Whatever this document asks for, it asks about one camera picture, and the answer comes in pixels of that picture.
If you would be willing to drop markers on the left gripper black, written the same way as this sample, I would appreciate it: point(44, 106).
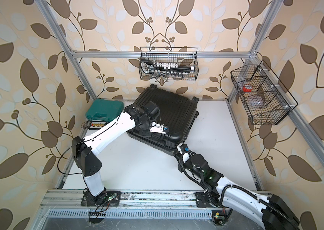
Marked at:
point(148, 132)

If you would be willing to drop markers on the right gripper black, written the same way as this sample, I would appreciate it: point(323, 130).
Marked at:
point(178, 155)

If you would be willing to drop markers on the black hard-shell suitcase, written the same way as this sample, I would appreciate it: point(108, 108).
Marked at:
point(178, 113)

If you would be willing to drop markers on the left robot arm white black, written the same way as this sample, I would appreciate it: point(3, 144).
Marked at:
point(87, 149)

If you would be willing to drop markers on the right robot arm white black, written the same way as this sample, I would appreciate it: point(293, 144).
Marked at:
point(269, 212)

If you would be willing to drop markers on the green plastic tool case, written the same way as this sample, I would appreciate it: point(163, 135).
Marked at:
point(104, 110)

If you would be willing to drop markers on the black charging board yellow connectors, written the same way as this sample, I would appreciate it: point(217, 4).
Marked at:
point(95, 125)

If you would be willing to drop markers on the clear plastic bag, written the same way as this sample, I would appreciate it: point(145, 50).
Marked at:
point(255, 101)

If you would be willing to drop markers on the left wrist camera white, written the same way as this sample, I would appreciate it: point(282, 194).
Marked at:
point(159, 128)

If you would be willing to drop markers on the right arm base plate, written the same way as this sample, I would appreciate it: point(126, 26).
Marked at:
point(206, 199)

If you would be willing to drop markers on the black wire basket back wall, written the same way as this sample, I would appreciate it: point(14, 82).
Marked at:
point(183, 56)

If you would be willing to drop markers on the black wire basket wall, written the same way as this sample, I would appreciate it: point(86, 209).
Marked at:
point(279, 102)
point(183, 56)

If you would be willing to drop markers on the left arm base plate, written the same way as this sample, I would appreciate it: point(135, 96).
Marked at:
point(105, 198)

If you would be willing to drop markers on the black wire basket right wall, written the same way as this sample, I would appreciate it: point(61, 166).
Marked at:
point(279, 102)

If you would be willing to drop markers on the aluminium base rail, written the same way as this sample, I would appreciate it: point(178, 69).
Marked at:
point(127, 199)

